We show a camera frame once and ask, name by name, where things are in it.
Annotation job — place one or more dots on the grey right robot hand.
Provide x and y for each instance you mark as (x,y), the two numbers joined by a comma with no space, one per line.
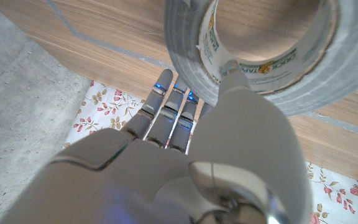
(244,149)

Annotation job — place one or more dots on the grey duct tape roll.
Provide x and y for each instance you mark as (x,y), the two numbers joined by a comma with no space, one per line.
(353,62)

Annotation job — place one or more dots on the floral backdrop cloth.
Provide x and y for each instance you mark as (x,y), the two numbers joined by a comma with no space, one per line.
(104,105)

